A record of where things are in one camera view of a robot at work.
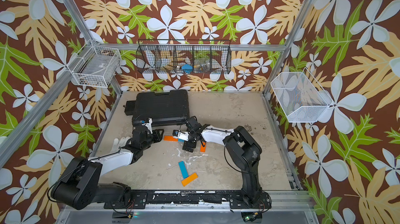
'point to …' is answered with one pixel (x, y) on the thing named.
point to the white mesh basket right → (301, 98)
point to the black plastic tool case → (162, 109)
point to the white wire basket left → (98, 66)
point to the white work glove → (119, 144)
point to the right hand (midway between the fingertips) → (186, 139)
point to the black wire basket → (199, 57)
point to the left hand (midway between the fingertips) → (162, 128)
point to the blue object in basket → (187, 68)
